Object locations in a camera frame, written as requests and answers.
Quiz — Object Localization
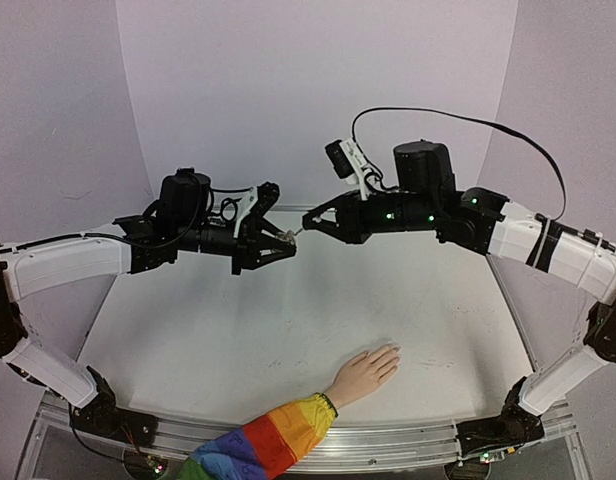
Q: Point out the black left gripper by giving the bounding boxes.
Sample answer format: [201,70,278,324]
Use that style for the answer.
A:
[177,217,299,276]

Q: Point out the glitter nail polish bottle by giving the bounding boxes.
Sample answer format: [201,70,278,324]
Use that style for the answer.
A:
[277,230,296,245]

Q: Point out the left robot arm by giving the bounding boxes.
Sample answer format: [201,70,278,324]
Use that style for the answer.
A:
[0,168,297,437]

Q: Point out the rainbow sleeve forearm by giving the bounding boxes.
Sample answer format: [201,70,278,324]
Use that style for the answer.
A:
[177,393,338,480]

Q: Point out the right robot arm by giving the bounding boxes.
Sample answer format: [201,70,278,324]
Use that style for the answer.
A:
[302,139,616,459]

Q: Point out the mannequin hand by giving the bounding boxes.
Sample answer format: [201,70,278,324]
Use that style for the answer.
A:
[324,344,401,410]

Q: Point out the aluminium back table rail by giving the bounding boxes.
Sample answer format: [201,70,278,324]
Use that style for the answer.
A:
[212,202,336,217]

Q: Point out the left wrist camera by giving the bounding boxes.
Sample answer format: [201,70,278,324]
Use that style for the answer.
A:
[233,182,280,239]

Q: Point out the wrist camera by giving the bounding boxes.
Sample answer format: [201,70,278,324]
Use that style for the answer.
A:
[324,138,384,201]
[233,182,280,239]

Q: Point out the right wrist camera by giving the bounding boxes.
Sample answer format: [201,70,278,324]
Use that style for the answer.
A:
[324,138,384,201]

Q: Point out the black right camera cable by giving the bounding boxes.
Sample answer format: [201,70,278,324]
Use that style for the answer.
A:
[351,106,568,221]

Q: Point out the aluminium front rail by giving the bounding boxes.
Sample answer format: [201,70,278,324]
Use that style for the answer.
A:
[17,394,590,479]

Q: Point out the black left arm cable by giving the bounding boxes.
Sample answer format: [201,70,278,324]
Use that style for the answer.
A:
[0,233,139,256]

